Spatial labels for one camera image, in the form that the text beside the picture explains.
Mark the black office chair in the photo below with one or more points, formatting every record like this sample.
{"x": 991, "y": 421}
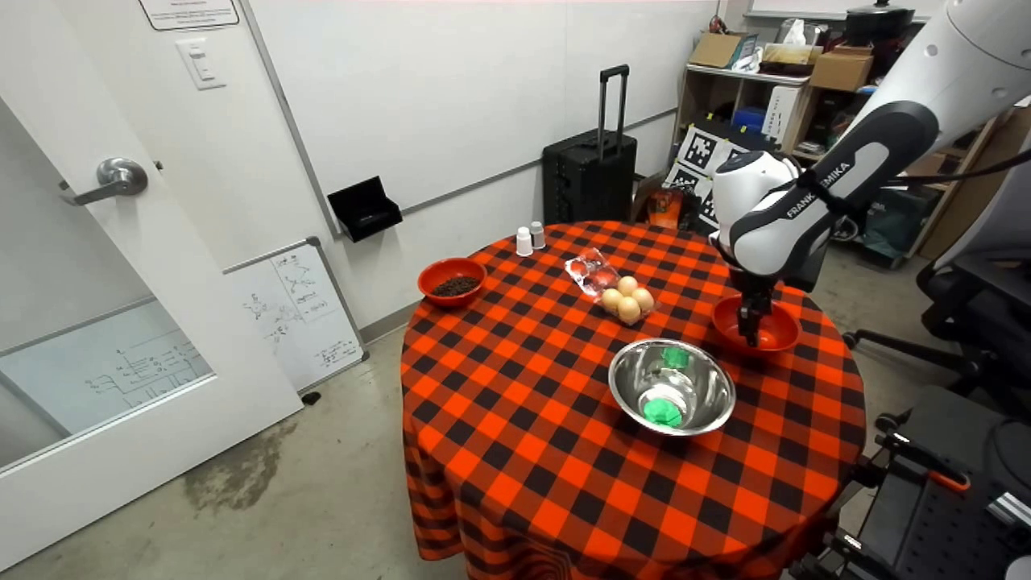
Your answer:
{"x": 980, "y": 302}

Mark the black rolling suitcase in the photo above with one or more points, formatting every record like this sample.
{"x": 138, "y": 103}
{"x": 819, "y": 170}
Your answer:
{"x": 592, "y": 176}

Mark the orange black checkered tablecloth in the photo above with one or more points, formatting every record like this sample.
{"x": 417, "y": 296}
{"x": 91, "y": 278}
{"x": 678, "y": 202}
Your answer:
{"x": 525, "y": 464}

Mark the black white fiducial marker board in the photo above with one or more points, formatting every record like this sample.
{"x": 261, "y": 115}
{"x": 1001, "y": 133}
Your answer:
{"x": 697, "y": 160}

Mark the green toy broccoli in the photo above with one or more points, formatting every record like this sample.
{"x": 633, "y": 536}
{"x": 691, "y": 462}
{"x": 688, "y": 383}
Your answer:
{"x": 661, "y": 410}

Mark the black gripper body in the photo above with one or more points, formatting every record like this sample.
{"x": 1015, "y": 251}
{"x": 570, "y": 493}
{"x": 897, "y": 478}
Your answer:
{"x": 755, "y": 293}

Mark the silver metal bowl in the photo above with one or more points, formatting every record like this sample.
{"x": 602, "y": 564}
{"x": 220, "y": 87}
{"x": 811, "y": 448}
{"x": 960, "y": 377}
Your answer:
{"x": 680, "y": 372}

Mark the black cart with orange handle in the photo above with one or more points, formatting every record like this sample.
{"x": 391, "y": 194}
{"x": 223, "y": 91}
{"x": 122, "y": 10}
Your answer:
{"x": 952, "y": 501}

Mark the silver door lever handle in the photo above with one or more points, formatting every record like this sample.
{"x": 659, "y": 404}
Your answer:
{"x": 113, "y": 178}

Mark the small leaning whiteboard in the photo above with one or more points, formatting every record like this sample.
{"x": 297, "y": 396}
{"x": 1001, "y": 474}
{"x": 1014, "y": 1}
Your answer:
{"x": 297, "y": 312}

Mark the white door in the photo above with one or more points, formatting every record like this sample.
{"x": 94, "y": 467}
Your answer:
{"x": 128, "y": 354}

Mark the grey pepper shaker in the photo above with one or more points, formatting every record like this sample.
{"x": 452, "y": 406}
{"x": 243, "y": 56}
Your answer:
{"x": 540, "y": 240}

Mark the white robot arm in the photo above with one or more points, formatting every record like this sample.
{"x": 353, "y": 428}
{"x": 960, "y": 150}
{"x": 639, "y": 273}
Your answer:
{"x": 773, "y": 221}

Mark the red bowl with dark contents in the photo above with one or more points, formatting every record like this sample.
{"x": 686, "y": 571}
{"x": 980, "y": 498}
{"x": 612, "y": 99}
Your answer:
{"x": 452, "y": 283}

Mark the white light switch plate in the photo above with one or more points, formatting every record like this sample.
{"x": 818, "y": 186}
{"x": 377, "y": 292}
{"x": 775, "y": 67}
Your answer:
{"x": 197, "y": 61}

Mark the red plastic bowl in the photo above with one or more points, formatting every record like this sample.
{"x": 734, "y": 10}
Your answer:
{"x": 779, "y": 330}

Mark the white salt shaker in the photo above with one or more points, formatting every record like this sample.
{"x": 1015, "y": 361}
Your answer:
{"x": 525, "y": 244}

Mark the black wall-mounted holder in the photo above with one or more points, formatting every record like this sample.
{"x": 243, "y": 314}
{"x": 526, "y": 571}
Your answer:
{"x": 366, "y": 208}

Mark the clear plastic egg carton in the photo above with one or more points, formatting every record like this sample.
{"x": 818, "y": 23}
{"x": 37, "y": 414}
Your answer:
{"x": 618, "y": 293}

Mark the brown cardboard box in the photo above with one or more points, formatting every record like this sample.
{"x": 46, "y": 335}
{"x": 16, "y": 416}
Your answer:
{"x": 842, "y": 70}

